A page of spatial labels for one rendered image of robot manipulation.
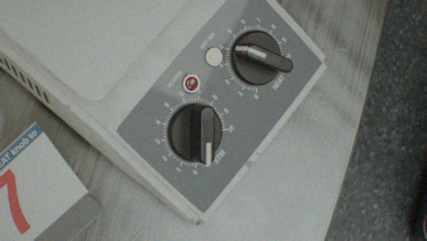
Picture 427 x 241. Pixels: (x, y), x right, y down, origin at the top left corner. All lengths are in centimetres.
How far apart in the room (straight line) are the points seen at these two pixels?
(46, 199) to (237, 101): 13
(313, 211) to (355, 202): 79
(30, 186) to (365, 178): 88
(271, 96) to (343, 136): 6
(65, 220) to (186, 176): 9
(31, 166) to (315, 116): 18
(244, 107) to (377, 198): 84
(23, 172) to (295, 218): 17
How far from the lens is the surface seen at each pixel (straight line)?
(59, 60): 50
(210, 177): 54
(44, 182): 56
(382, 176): 138
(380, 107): 140
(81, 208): 57
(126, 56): 50
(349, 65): 60
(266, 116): 55
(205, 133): 51
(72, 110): 52
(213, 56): 53
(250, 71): 54
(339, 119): 59
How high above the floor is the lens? 131
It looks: 75 degrees down
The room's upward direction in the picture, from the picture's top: 12 degrees clockwise
